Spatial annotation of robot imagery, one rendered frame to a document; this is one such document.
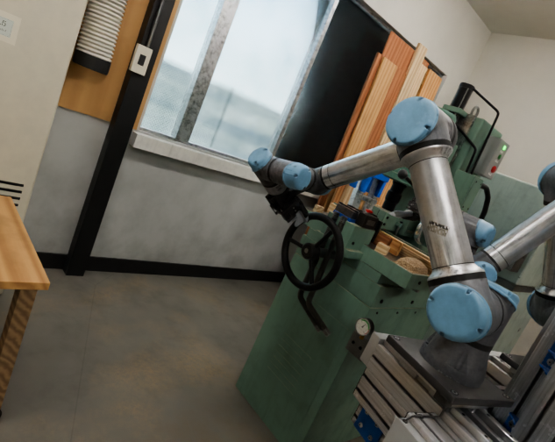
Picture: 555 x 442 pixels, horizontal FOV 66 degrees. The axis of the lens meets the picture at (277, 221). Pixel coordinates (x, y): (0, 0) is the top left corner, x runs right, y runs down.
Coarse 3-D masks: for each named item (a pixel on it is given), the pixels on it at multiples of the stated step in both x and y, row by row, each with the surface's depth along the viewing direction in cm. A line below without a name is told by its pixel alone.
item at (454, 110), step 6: (462, 84) 170; (468, 84) 169; (462, 90) 170; (468, 90) 169; (456, 96) 171; (462, 96) 170; (468, 96) 170; (456, 102) 171; (462, 102) 170; (444, 108) 173; (450, 108) 171; (456, 108) 170; (462, 108) 171; (456, 114) 171; (462, 114) 171; (456, 120) 172
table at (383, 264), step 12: (312, 228) 179; (348, 252) 153; (360, 252) 159; (372, 252) 157; (372, 264) 156; (384, 264) 153; (396, 264) 149; (396, 276) 148; (408, 276) 145; (420, 276) 148; (408, 288) 146; (420, 288) 152
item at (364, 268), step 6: (312, 234) 179; (354, 264) 162; (360, 264) 160; (366, 264) 158; (360, 270) 159; (366, 270) 157; (372, 270) 156; (366, 276) 157; (372, 276) 155; (378, 276) 154; (384, 276) 155; (378, 282) 154; (384, 282) 157; (390, 282) 160
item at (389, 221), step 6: (372, 210) 173; (378, 210) 171; (384, 210) 169; (378, 216) 171; (384, 216) 169; (390, 216) 171; (384, 222) 170; (390, 222) 173; (384, 228) 172; (390, 228) 175; (396, 228) 178
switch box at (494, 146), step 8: (488, 144) 175; (496, 144) 173; (504, 144) 175; (488, 152) 175; (496, 152) 174; (504, 152) 178; (480, 160) 177; (488, 160) 174; (480, 168) 176; (488, 168) 176; (496, 168) 180; (488, 176) 179
